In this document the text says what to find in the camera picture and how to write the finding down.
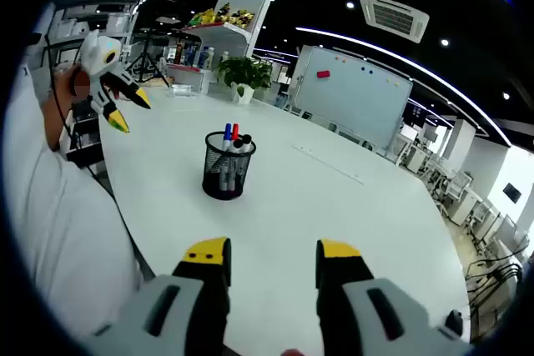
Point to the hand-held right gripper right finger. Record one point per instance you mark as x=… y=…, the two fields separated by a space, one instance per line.
x=367 y=310

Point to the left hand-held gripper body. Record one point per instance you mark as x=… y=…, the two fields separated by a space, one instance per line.
x=98 y=53

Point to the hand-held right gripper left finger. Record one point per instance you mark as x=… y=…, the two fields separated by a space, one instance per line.
x=175 y=310

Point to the red cap whiteboard marker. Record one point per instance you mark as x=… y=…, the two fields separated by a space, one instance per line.
x=235 y=131

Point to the black mesh pen holder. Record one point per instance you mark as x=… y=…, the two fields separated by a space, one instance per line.
x=227 y=172

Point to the large whiteboard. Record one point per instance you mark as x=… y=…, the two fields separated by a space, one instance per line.
x=354 y=101

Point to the red whiteboard eraser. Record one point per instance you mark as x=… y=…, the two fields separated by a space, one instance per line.
x=323 y=73

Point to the group of whiteboard magnets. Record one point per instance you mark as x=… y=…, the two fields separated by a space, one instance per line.
x=363 y=68

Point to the person's right hand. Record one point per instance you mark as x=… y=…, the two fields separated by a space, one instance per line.
x=294 y=352

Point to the black tripod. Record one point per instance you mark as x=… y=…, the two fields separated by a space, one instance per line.
x=147 y=60

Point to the dark furniture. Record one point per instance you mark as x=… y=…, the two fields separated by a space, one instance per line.
x=85 y=143

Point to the clear acrylic box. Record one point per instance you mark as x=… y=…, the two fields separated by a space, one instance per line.
x=182 y=90

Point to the group of snack packets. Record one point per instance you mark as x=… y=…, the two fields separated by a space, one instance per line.
x=221 y=16

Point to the potted green plant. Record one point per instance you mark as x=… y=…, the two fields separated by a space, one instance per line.
x=244 y=74

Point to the person in white shirt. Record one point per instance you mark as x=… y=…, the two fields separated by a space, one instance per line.
x=62 y=227

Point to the group of office desks chairs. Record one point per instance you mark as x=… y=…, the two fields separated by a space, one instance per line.
x=463 y=193

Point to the curved ceiling strip light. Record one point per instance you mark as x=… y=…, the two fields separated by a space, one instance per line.
x=417 y=66

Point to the ceiling air conditioner unit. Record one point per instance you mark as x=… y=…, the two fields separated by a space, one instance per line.
x=394 y=17

